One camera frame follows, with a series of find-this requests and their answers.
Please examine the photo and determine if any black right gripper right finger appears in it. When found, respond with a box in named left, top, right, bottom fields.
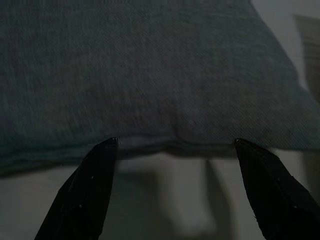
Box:
left=234, top=138, right=320, bottom=240

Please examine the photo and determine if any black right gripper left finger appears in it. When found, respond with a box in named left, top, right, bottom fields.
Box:
left=34, top=136, right=119, bottom=240

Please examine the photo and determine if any grey pillow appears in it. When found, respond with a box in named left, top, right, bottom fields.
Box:
left=0, top=0, right=320, bottom=176

